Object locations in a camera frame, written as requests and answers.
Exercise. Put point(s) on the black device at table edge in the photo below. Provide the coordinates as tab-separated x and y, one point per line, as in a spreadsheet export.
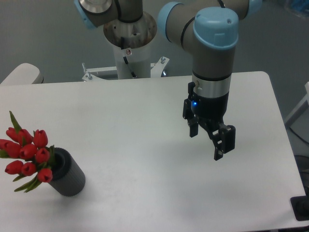
300	205

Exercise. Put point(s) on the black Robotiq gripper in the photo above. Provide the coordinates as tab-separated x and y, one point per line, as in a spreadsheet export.
210	111

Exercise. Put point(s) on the dark grey ribbed vase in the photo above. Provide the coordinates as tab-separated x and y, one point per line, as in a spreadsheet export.
68	178

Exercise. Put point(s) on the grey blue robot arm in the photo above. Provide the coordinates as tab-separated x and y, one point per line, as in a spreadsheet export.
206	29

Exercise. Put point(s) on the red tulip bouquet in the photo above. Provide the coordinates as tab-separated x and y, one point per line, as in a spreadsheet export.
30	155

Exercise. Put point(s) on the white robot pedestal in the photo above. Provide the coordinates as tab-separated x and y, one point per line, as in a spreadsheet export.
131	43

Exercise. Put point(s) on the white chair backrest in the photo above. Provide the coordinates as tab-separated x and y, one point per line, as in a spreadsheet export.
24	74

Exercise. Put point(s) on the white furniture frame right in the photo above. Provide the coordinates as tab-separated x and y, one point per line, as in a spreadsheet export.
297	111

